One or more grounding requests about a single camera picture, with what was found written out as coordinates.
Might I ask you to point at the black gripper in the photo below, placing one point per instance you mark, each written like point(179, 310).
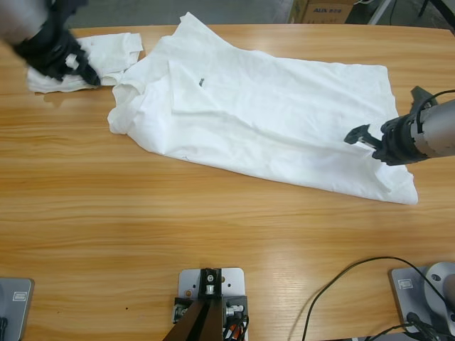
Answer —
point(46, 49)
point(401, 142)

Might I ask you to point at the white Unitree print t-shirt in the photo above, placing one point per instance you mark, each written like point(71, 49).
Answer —
point(266, 117)

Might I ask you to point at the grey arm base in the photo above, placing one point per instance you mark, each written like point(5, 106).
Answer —
point(401, 300)
point(17, 312)

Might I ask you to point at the cardboard box with AUX print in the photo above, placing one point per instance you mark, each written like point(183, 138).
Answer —
point(327, 14)

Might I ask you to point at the white metal frame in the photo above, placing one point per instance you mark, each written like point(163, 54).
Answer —
point(380, 12)

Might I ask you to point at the black metal frame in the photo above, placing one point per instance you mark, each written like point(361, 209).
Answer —
point(448, 10)

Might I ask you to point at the white mount block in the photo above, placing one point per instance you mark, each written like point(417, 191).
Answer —
point(188, 280)

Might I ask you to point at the black bracket with connectors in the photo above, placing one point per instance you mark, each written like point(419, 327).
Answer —
point(234, 303)

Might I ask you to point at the dark camera post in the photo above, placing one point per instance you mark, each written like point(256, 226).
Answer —
point(202, 319)

